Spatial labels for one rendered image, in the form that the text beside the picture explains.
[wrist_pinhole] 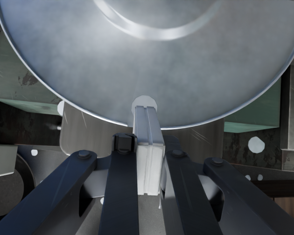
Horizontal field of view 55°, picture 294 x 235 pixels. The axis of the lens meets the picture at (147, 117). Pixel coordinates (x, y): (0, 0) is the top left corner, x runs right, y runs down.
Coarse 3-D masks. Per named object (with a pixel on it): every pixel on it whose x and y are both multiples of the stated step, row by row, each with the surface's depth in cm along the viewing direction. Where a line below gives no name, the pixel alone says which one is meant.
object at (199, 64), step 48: (0, 0) 24; (48, 0) 25; (96, 0) 25; (144, 0) 25; (192, 0) 25; (240, 0) 26; (288, 0) 26; (48, 48) 24; (96, 48) 24; (144, 48) 25; (192, 48) 25; (240, 48) 25; (288, 48) 26; (96, 96) 24; (192, 96) 25; (240, 96) 25
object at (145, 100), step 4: (140, 96) 24; (144, 96) 24; (148, 96) 24; (136, 100) 24; (140, 100) 24; (144, 100) 24; (148, 100) 24; (152, 100) 24; (132, 104) 24; (136, 104) 24; (140, 104) 24; (144, 104) 24; (148, 104) 24; (152, 104) 24; (156, 104) 24; (132, 108) 24; (156, 108) 24; (132, 112) 24; (156, 112) 24
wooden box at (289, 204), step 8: (256, 184) 93; (264, 184) 93; (272, 184) 92; (280, 184) 92; (288, 184) 91; (264, 192) 76; (272, 192) 76; (280, 192) 76; (288, 192) 75; (280, 200) 68; (288, 200) 68; (288, 208) 68
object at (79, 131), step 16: (64, 112) 24; (80, 112) 24; (64, 128) 24; (80, 128) 24; (96, 128) 24; (112, 128) 24; (128, 128) 24; (192, 128) 24; (208, 128) 25; (64, 144) 24; (80, 144) 24; (96, 144) 24; (192, 144) 24; (208, 144) 24; (192, 160) 24
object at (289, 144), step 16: (288, 80) 41; (288, 96) 40; (288, 112) 40; (272, 128) 45; (288, 128) 40; (224, 144) 66; (240, 144) 57; (272, 144) 44; (288, 144) 39; (240, 160) 56; (256, 160) 49; (272, 160) 44; (288, 160) 41
